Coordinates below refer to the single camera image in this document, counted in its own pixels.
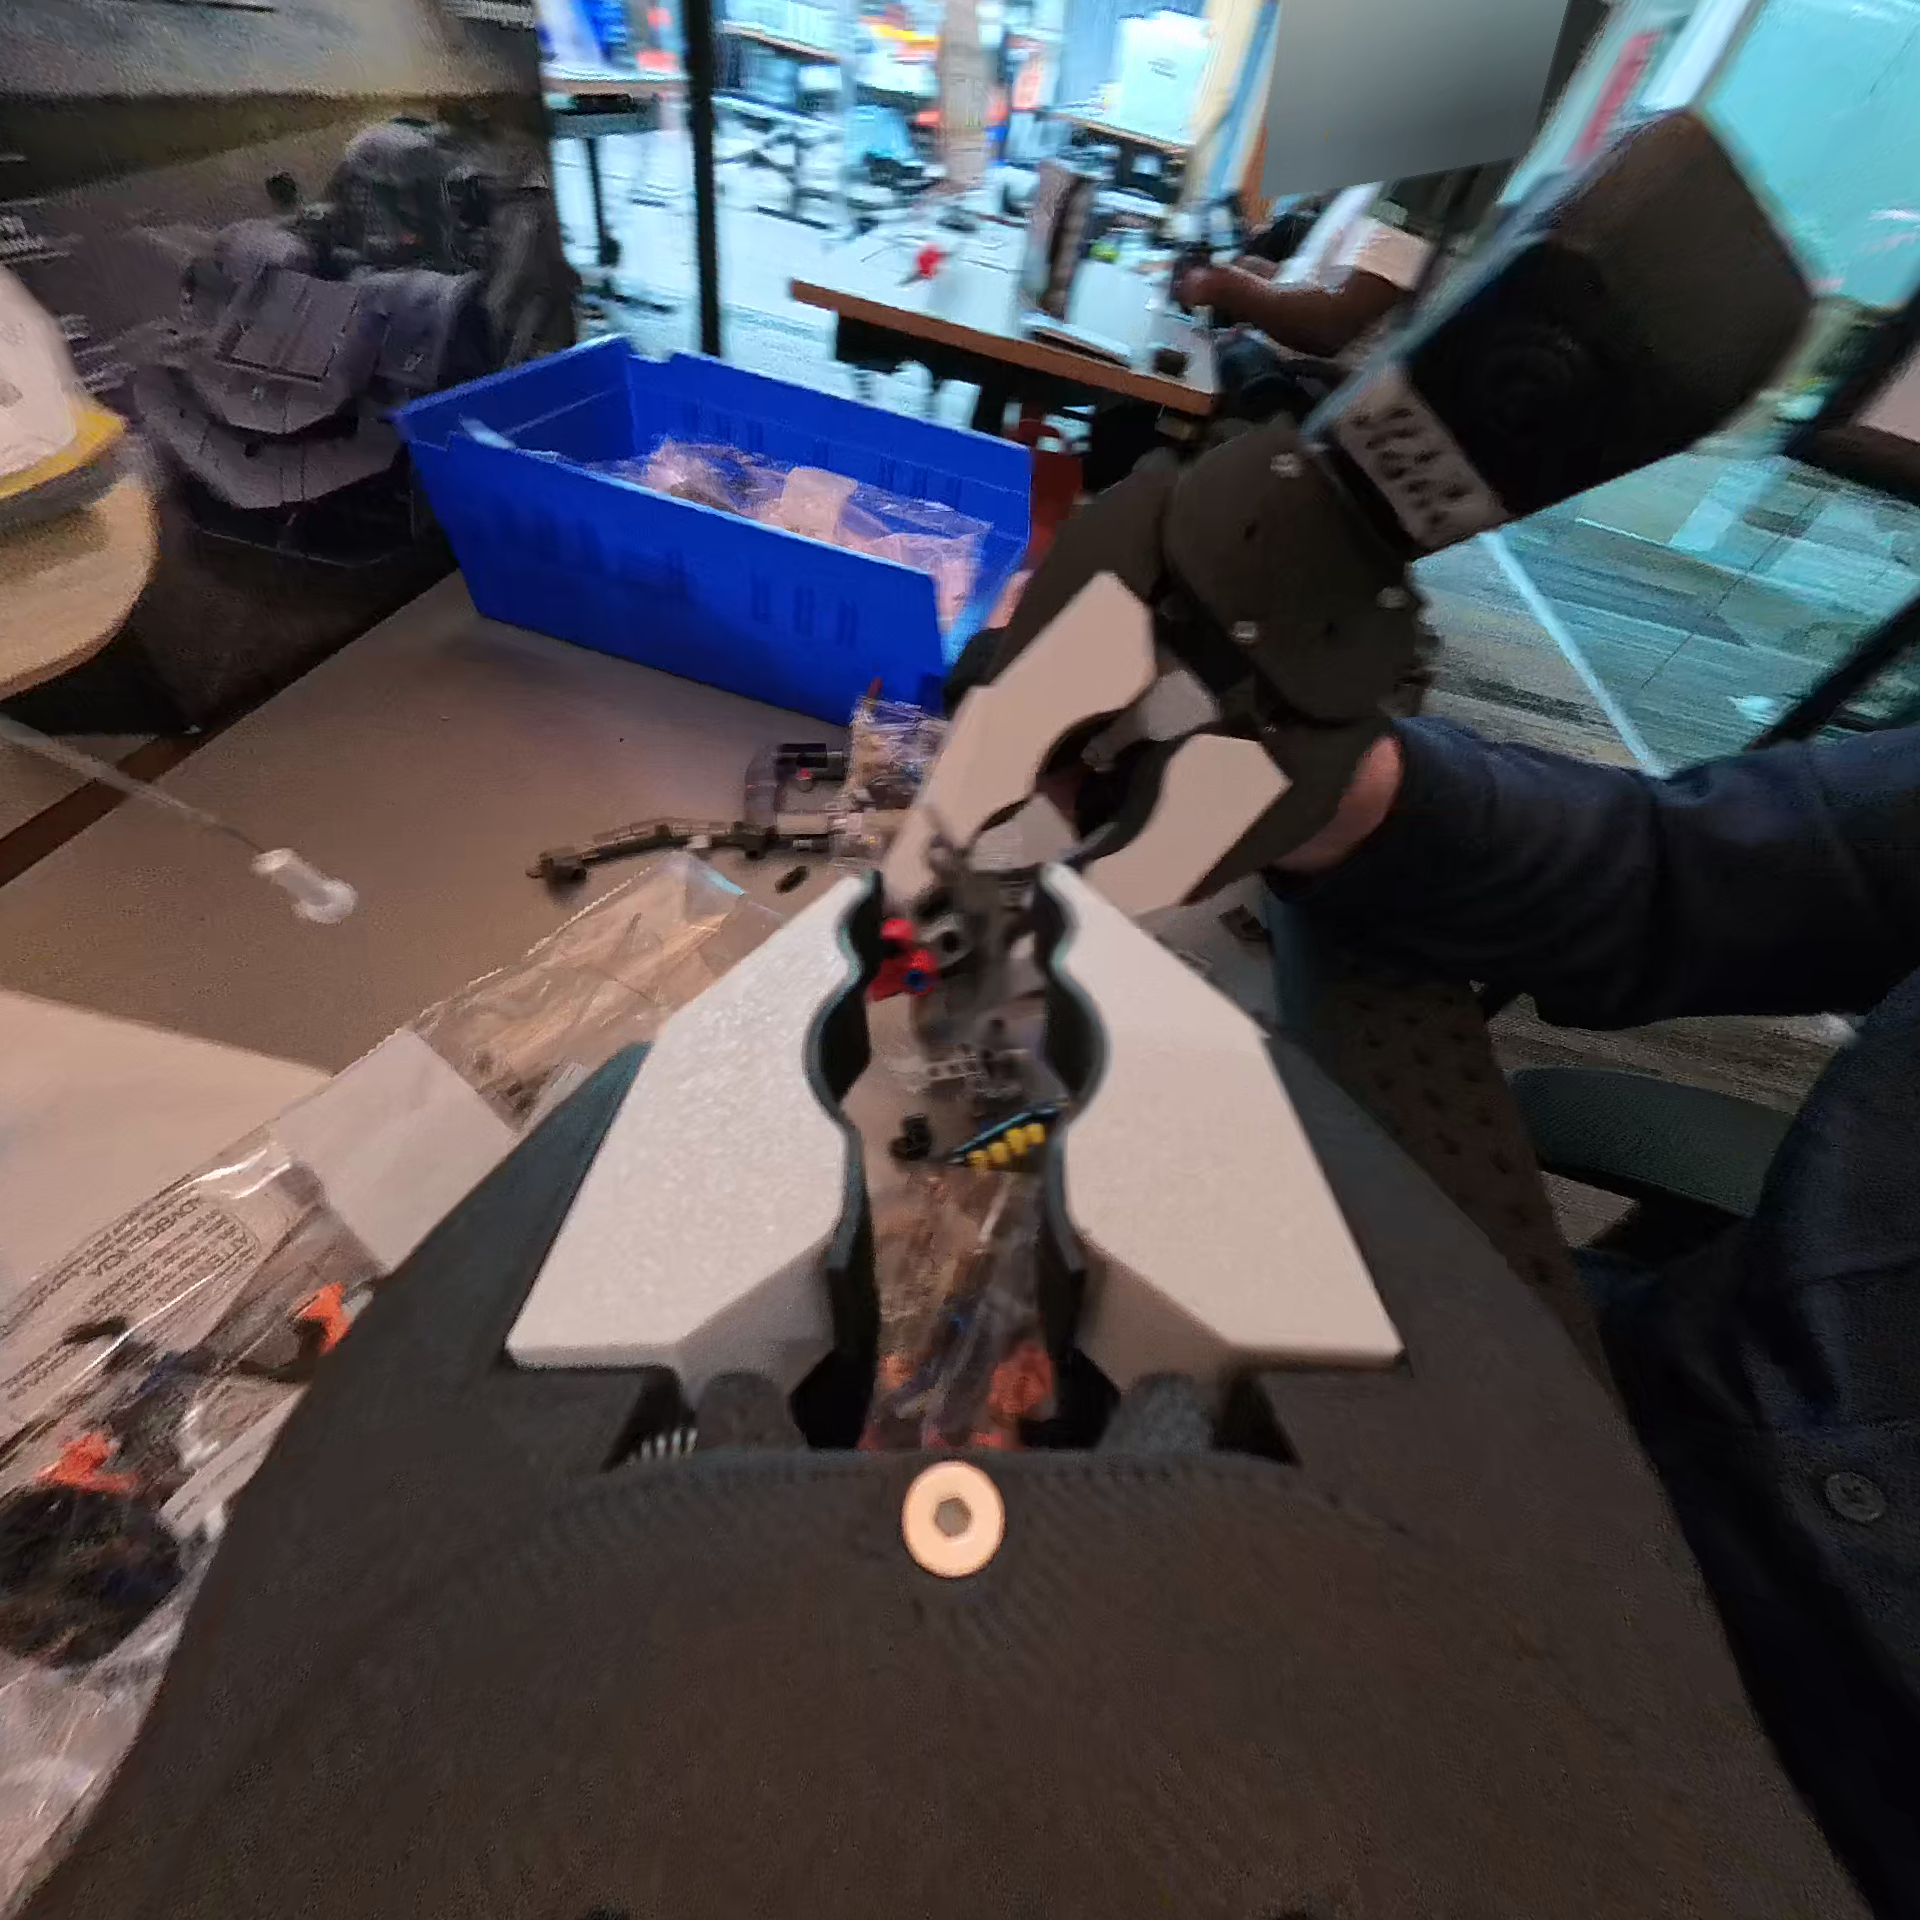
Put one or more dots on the clear bag with warning print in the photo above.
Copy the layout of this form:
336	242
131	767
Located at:
181	1244

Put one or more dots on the clear bag of dark parts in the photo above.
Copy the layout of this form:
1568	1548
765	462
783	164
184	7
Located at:
91	1560

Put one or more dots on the black curved lego piece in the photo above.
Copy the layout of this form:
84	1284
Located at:
645	840

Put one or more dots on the black metal pole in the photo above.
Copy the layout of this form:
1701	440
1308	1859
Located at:
703	149

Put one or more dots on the dark grey lego subassembly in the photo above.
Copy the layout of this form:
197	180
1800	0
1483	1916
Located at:
797	780

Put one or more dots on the clear bag in bin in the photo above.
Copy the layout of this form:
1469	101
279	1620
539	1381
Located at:
809	504

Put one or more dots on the teal chair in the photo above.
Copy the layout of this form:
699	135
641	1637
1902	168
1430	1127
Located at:
1651	1132

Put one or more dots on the partly built lego engine block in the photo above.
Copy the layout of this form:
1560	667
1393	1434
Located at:
1005	1149

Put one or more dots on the person's right hand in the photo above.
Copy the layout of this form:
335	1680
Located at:
1349	811

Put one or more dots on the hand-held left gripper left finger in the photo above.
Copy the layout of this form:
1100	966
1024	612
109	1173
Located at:
692	1200

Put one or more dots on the black lego set box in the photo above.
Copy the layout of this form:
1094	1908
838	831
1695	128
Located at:
301	300

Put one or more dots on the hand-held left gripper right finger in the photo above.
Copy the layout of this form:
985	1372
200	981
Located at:
1230	1200

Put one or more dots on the clear bags of parts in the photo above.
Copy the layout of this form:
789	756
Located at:
390	1109

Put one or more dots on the wooden table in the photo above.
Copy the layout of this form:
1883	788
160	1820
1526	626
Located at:
991	340

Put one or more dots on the blue plastic bin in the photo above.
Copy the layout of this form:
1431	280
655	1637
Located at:
675	587

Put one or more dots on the person's right forearm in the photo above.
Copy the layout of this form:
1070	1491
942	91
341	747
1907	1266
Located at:
1651	869

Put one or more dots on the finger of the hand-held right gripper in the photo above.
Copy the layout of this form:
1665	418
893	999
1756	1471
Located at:
1037	676
1215	811

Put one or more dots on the person's dark blue shirt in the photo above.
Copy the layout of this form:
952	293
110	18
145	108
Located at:
1800	1426

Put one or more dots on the light grey red lego subassembly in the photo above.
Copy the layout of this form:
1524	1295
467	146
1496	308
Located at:
974	931

